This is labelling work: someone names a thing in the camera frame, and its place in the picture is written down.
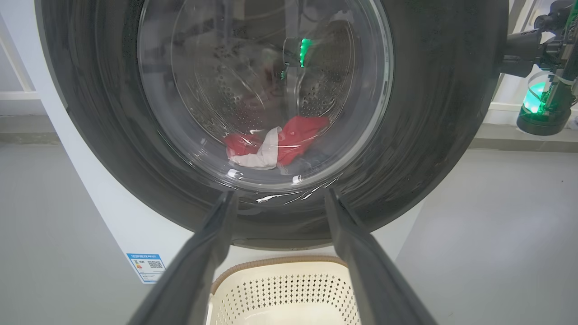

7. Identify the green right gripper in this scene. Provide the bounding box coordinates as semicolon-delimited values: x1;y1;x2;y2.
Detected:
499;0;578;107

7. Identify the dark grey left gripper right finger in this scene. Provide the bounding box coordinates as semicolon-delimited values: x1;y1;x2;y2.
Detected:
326;189;438;325

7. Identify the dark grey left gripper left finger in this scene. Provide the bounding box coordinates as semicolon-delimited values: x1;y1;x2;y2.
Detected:
128;191;238;325

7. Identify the round black glass washer door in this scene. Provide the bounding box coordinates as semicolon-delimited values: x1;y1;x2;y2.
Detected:
35;0;510;251

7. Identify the red and white garment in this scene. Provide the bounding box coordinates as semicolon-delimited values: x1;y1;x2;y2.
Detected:
224;116;330;171

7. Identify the cream perforated plastic laundry basket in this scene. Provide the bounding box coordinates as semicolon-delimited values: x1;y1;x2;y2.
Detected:
207;256;362;325

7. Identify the white front-load washing machine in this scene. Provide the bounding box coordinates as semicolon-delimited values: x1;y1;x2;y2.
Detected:
0;0;425;285

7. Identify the blue energy label sticker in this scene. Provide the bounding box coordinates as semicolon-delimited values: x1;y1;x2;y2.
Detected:
127;253;167;284

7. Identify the perforated steel washer drum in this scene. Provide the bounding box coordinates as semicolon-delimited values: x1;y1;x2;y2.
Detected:
172;0;357;149

